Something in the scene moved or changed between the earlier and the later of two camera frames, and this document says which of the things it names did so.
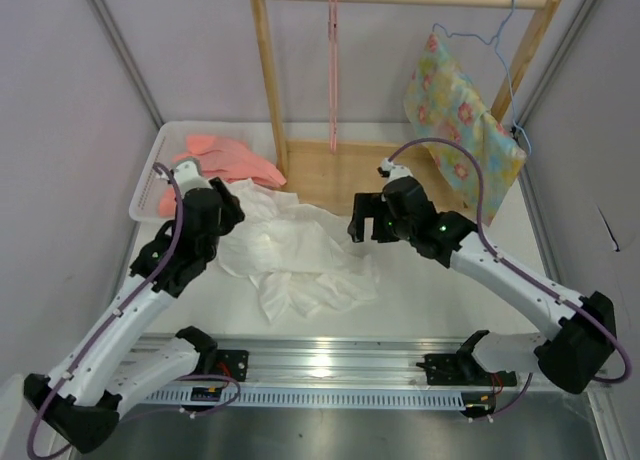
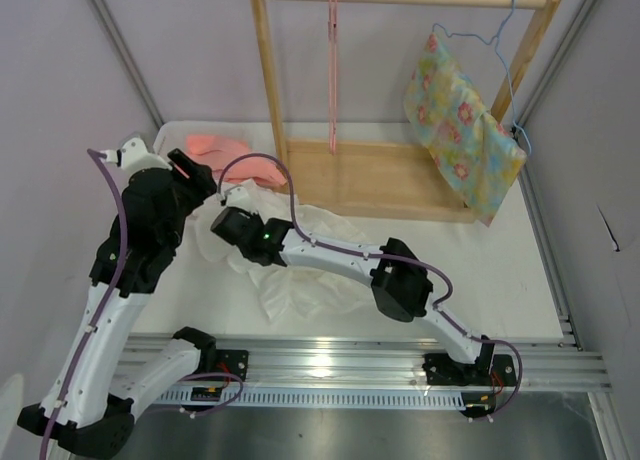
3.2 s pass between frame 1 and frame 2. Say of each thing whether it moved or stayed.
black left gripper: moved
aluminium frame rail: stayed
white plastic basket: stayed
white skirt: stayed
